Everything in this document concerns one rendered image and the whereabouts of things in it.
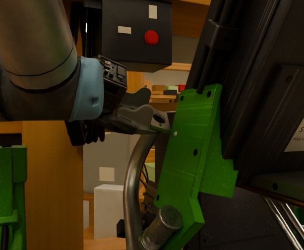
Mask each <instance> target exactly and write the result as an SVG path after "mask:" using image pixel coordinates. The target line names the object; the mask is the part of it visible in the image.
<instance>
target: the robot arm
mask: <svg viewBox="0 0 304 250"><path fill-rule="evenodd" d="M126 91H127V70H126V66H124V65H122V64H119V63H117V62H115V61H113V60H110V59H108V58H106V57H104V56H101V55H99V54H98V56H97V57H92V58H85V57H84V56H78V55H77V51H76V47H75V44H74V40H73V37H72V33H71V30H70V27H69V23H68V20H67V16H66V13H65V9H64V6H63V3H62V0H0V122H12V121H64V122H65V126H66V129H67V134H68V136H69V138H70V142H71V145H72V146H81V145H84V144H85V138H86V135H87V132H88V128H87V126H86V124H85V122H84V120H91V121H93V123H95V124H98V125H100V126H102V127H104V128H106V129H108V130H110V131H113V132H117V133H123V134H130V135H133V134H139V135H146V134H158V133H161V131H158V130H155V129H151V128H149V127H150V124H151V120H152V117H153V114H154V108H153V107H152V106H150V105H148V104H149V100H150V96H151V90H150V89H149V88H146V87H142V88H140V89H139V90H138V91H136V92H135V93H129V92H126ZM114 109H116V115H114V113H113V111H114Z"/></svg>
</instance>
